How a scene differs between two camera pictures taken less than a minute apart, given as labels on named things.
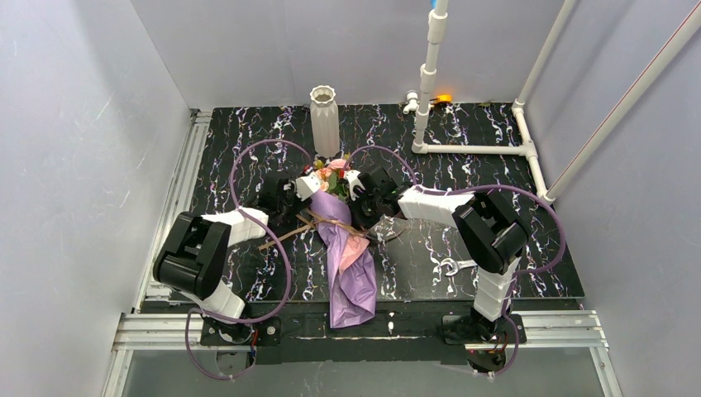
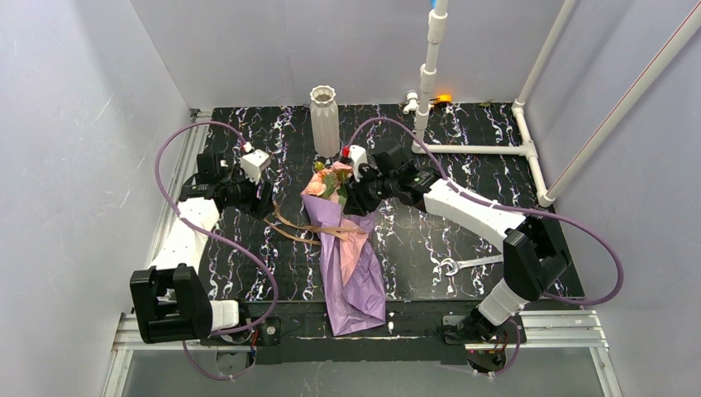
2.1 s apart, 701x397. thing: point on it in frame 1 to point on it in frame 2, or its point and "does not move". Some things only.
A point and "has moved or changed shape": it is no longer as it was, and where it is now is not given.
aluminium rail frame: x=140 y=327 does not move
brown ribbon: x=316 y=223 has moved or changed shape
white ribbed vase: x=325 y=121 does not move
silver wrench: x=458 y=265 does not move
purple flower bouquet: x=352 y=276 has moved or changed shape
